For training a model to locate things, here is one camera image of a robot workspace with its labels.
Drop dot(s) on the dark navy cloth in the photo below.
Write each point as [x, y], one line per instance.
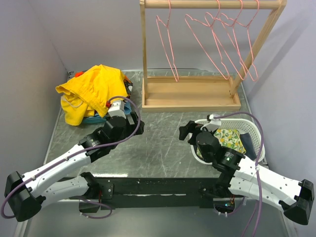
[248, 146]

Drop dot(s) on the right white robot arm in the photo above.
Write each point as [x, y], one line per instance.
[242, 176]

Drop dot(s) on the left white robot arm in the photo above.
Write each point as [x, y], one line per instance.
[28, 193]

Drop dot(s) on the camouflage patterned shorts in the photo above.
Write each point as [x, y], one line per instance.
[128, 86]

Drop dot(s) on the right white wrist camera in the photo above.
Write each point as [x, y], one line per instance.
[213, 122]

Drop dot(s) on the yellow shorts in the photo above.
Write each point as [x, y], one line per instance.
[89, 93]

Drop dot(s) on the wooden clothes rack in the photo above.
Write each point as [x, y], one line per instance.
[205, 93]

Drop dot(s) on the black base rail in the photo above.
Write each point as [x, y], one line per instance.
[158, 192]

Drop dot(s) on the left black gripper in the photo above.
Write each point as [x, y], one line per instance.
[132, 128]

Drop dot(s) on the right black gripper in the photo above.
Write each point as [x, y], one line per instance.
[191, 127]

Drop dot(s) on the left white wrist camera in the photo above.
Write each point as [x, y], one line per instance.
[117, 109]

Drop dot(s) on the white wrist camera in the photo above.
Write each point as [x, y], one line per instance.
[117, 109]
[213, 122]

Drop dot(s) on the orange red garment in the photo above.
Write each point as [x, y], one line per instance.
[79, 74]

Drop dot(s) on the lemon print cloth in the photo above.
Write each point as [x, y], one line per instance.
[230, 138]

